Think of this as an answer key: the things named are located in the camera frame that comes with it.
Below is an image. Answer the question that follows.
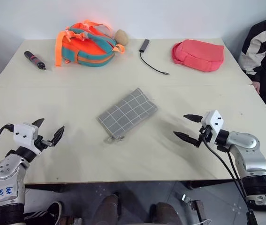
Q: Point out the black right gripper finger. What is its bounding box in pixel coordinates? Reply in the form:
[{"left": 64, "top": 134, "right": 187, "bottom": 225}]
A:
[
  {"left": 183, "top": 113, "right": 204, "bottom": 123},
  {"left": 173, "top": 131, "right": 202, "bottom": 149}
]

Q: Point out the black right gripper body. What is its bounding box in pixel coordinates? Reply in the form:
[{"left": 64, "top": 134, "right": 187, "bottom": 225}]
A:
[{"left": 197, "top": 125, "right": 215, "bottom": 148}]

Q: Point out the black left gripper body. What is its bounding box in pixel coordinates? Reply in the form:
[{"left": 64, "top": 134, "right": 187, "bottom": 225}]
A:
[{"left": 35, "top": 135, "right": 54, "bottom": 152}]

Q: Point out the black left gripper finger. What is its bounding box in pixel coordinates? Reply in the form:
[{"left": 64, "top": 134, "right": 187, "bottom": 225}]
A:
[
  {"left": 31, "top": 118, "right": 46, "bottom": 129},
  {"left": 50, "top": 125, "right": 66, "bottom": 147}
]

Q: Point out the grey checked pouch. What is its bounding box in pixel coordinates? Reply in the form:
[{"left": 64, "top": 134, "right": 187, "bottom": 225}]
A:
[{"left": 96, "top": 87, "right": 159, "bottom": 144}]

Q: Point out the bystander bare hand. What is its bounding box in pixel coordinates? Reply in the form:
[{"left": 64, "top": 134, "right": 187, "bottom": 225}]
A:
[{"left": 252, "top": 81, "right": 261, "bottom": 95}]

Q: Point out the black and red electric screwdriver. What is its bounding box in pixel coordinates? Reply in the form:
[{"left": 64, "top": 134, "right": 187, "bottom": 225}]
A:
[{"left": 23, "top": 50, "right": 47, "bottom": 71}]

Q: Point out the pink fabric bag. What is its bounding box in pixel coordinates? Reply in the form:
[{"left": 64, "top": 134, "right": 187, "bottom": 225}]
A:
[{"left": 171, "top": 39, "right": 225, "bottom": 74}]

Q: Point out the black shoe with white stripes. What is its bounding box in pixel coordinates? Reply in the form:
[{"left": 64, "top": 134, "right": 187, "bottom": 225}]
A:
[{"left": 23, "top": 201, "right": 63, "bottom": 225}]

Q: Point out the dark brown rounded shape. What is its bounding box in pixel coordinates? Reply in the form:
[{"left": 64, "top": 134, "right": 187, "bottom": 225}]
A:
[
  {"left": 150, "top": 202, "right": 183, "bottom": 225},
  {"left": 94, "top": 194, "right": 121, "bottom": 225}
]

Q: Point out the orange and teal backpack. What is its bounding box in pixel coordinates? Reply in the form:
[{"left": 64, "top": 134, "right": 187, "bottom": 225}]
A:
[{"left": 53, "top": 19, "right": 126, "bottom": 68}]

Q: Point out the dark grey USB hub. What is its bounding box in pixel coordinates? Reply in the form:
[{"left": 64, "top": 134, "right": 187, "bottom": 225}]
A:
[{"left": 139, "top": 39, "right": 170, "bottom": 76}]

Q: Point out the beige potato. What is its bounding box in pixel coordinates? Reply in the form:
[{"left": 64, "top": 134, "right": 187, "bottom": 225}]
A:
[{"left": 114, "top": 29, "right": 129, "bottom": 46}]

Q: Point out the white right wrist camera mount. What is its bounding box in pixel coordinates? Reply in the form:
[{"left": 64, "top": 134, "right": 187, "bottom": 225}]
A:
[{"left": 200, "top": 110, "right": 225, "bottom": 144}]

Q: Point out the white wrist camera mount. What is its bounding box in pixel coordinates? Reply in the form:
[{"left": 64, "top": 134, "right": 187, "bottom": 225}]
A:
[
  {"left": 200, "top": 110, "right": 225, "bottom": 144},
  {"left": 13, "top": 122, "right": 43, "bottom": 157}
]

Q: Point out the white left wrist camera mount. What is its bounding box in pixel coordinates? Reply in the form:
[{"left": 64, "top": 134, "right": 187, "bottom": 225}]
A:
[{"left": 13, "top": 122, "right": 43, "bottom": 157}]

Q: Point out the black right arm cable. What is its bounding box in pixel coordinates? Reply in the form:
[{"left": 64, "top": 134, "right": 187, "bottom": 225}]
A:
[
  {"left": 203, "top": 140, "right": 258, "bottom": 225},
  {"left": 225, "top": 150, "right": 249, "bottom": 203}
]

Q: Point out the black table frame bar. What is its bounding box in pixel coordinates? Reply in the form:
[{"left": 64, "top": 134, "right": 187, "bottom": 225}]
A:
[
  {"left": 186, "top": 180, "right": 242, "bottom": 190},
  {"left": 24, "top": 184, "right": 66, "bottom": 193}
]

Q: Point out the metal caster bracket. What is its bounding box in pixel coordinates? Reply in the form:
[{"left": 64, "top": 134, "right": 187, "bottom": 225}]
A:
[{"left": 181, "top": 193, "right": 206, "bottom": 221}]

